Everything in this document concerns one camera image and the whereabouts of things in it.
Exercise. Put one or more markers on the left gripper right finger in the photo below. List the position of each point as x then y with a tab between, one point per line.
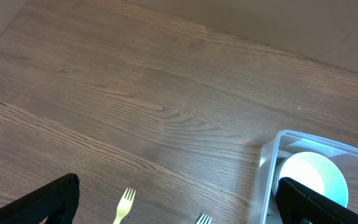
299	204

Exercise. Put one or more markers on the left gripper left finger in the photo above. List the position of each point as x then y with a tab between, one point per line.
56	202

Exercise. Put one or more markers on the light blue bowl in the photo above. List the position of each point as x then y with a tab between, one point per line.
316	172

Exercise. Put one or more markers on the yellow plastic fork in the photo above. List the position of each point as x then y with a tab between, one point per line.
125	204

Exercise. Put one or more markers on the light blue plastic fork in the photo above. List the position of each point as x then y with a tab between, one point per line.
204	219

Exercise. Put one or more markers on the clear plastic container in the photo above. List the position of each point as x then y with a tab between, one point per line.
287	143

